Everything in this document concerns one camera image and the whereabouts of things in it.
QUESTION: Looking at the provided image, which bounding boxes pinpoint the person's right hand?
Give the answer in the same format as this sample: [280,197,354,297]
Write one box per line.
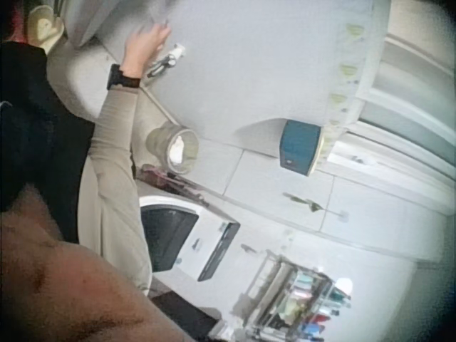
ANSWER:
[120,24,173,79]

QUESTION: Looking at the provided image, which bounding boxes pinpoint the black wrist band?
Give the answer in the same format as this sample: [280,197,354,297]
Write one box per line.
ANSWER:
[106,63,142,90]

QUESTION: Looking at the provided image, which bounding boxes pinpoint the beige waste bin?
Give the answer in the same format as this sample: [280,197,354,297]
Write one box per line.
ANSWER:
[145,120,200,175]

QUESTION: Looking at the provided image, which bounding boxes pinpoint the dark red mat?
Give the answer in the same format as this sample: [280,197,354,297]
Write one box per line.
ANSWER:
[137,163,214,207]

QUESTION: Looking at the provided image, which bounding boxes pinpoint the blue and cream box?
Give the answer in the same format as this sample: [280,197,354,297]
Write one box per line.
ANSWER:
[277,118,326,177]

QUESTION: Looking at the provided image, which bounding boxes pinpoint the white washing machine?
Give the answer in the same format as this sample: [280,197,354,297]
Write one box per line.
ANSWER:
[137,195,242,283]

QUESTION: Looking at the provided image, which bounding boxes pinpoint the metal rack with bottles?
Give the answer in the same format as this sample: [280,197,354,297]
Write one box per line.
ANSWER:
[232,249,353,342]

